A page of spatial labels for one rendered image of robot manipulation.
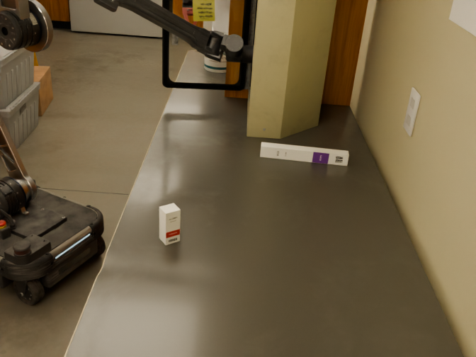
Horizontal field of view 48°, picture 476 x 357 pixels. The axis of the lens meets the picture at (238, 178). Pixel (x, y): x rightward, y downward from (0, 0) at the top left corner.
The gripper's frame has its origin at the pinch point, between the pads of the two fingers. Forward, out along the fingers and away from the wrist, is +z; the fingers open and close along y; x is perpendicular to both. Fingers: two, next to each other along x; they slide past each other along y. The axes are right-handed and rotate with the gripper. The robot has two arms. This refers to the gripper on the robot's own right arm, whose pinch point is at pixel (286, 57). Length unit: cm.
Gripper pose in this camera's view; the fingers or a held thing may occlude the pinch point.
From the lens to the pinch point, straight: 181.9
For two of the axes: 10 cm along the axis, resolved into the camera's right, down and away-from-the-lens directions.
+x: -0.7, 8.8, 4.7
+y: 0.3, -4.7, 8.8
